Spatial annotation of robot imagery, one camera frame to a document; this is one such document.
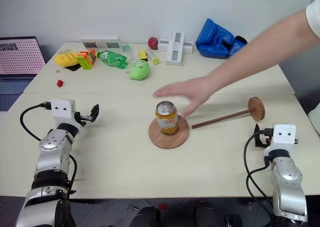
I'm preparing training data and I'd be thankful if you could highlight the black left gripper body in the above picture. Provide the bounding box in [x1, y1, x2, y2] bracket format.
[73, 111, 93, 128]

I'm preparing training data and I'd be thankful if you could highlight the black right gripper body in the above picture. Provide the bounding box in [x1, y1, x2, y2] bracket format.
[254, 133, 273, 148]

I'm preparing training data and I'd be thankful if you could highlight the orange soda can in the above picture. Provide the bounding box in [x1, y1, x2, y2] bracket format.
[154, 100, 181, 136]

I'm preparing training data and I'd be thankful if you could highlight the wooden rod with disc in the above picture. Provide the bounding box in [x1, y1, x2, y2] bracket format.
[191, 96, 266, 130]

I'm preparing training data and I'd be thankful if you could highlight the round wooden coaster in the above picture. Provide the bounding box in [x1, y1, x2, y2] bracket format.
[148, 116, 190, 150]

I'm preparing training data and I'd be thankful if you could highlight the person's bare hand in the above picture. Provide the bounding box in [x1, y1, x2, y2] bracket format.
[152, 76, 216, 120]

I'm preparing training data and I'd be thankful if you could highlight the orange and green toy box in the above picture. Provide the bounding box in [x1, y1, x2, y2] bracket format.
[76, 48, 97, 71]

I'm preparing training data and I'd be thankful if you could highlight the green plastic bottle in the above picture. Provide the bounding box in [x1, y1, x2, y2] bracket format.
[95, 49, 129, 70]

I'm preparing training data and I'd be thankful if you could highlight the white rounded object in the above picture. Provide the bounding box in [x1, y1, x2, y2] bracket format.
[307, 108, 320, 139]

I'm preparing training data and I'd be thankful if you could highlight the green plush mango toy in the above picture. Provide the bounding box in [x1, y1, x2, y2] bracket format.
[128, 59, 151, 82]

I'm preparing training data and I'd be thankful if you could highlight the yellow plush banana toy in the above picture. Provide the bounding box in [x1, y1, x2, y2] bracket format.
[54, 51, 81, 68]

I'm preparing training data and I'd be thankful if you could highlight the white rectangular box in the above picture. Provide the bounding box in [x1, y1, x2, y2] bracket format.
[79, 35, 124, 54]

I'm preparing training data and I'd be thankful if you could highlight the clear tube with yellow cap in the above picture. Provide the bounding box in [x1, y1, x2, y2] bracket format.
[145, 47, 161, 66]

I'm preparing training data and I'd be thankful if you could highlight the open laptop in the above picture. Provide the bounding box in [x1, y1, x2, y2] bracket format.
[0, 36, 47, 96]

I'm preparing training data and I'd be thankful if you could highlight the red ball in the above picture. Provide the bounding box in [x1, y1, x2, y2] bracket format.
[147, 36, 160, 50]

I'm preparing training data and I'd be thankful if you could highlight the blue boxing glove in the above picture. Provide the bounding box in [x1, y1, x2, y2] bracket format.
[195, 17, 249, 60]

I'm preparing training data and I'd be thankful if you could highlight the white cross-shaped box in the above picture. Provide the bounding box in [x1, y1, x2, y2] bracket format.
[157, 31, 195, 68]

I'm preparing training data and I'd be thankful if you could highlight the white shirt sleeve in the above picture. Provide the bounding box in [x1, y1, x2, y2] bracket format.
[305, 0, 320, 41]

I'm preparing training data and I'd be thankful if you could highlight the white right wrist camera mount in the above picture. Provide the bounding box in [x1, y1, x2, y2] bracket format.
[264, 123, 299, 156]

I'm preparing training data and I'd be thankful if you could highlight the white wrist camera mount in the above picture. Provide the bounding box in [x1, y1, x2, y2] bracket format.
[264, 123, 299, 156]
[50, 98, 77, 125]

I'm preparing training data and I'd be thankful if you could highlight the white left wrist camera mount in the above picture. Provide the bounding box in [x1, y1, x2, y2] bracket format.
[50, 98, 77, 125]

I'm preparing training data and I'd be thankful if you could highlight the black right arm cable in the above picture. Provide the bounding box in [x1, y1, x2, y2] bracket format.
[243, 127, 276, 222]

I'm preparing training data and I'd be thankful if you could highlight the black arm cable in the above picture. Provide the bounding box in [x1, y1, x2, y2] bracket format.
[19, 101, 53, 142]
[243, 127, 276, 222]

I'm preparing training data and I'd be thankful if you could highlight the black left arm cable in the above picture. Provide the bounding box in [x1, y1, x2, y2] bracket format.
[19, 101, 53, 142]

